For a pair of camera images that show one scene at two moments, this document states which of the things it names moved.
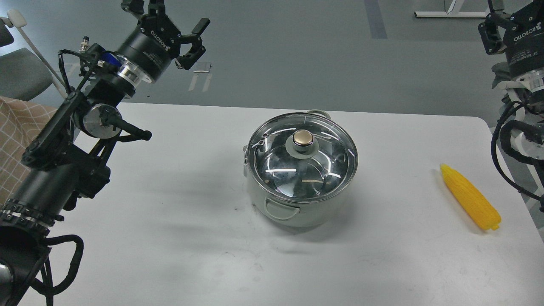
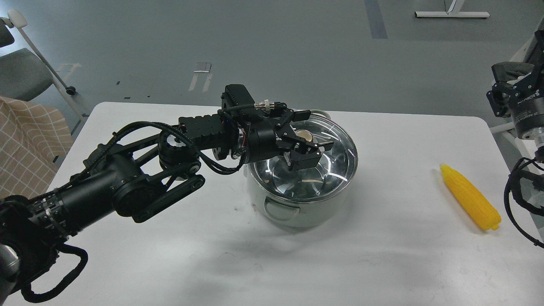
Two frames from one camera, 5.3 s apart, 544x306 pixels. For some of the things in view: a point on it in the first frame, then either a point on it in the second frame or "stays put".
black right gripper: x=523 y=38 -> x=526 y=101
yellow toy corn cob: x=484 y=215 stays put
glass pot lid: x=302 y=157 stays put
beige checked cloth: x=21 y=122 stays put
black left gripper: x=153 y=45 -> x=266 y=136
